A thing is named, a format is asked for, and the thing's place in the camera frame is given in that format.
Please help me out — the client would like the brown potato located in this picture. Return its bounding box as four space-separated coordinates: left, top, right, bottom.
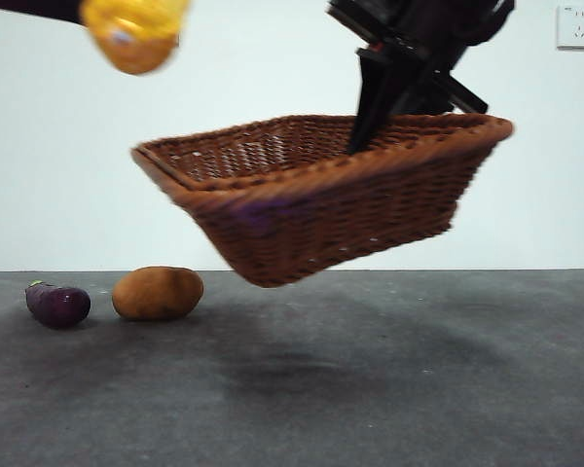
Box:
111 265 205 322

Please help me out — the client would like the purple eggplant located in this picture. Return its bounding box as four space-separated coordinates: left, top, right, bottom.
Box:
24 279 91 330

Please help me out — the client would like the yellow corn cob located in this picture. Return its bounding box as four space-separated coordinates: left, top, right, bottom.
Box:
80 0 194 77

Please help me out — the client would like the brown wicker basket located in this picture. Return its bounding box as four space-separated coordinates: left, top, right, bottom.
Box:
130 112 516 289

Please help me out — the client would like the white wall socket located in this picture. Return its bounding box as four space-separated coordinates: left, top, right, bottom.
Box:
556 4 584 51

